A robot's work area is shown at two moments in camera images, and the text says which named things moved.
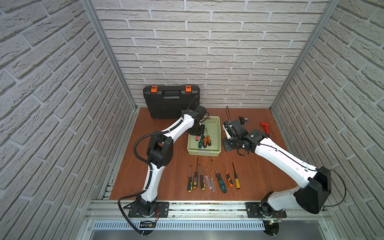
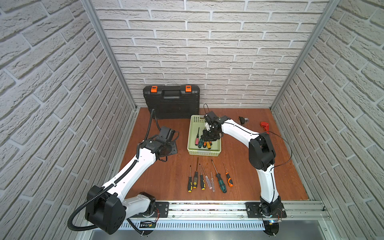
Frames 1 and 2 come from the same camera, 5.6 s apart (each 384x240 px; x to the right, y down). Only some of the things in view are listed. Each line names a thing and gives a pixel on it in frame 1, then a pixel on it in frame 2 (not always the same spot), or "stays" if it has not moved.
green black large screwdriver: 222,185 stays
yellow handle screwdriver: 237,183 -> 208,145
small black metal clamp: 242,120 stays
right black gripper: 226,146 -> 206,137
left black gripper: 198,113 -> 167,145
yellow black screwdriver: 190,184 stays
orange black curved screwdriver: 229,180 stays
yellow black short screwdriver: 202,181 stays
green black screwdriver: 201,141 stays
